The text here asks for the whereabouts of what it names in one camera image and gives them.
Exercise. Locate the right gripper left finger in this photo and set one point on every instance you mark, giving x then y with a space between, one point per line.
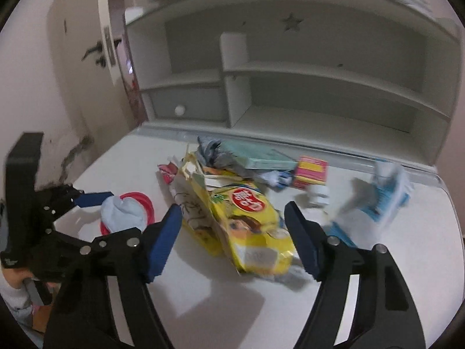
82 316

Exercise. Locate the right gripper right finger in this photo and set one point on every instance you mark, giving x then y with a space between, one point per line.
385 314

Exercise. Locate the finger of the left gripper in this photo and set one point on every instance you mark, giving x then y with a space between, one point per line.
92 199
126 244

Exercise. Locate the yellow snack bag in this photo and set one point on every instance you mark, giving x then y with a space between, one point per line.
252 232

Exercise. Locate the blue patterned wrapper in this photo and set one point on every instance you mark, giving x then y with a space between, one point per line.
211 153

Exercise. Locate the light blue sock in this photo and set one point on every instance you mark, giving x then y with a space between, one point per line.
119 214

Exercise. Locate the person's left hand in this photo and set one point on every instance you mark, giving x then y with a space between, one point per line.
16 276

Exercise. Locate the red white small wrapper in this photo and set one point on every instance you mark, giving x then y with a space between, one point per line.
169 170

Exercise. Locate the blue white plastic wrapper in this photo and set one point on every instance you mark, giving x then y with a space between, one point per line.
362 223

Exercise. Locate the white small bottle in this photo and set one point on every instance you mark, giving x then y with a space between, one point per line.
318 195

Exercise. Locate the grey drawer with knob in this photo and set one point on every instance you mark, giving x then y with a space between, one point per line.
206 104

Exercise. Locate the pink yellow small box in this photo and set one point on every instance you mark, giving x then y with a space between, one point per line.
309 170

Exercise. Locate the teal paper box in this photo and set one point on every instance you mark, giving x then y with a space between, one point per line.
256 156

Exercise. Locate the beige wardrobe door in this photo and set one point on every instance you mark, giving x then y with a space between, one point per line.
85 57

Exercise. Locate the white desk hutch shelf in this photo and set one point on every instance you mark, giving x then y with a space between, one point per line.
369 78

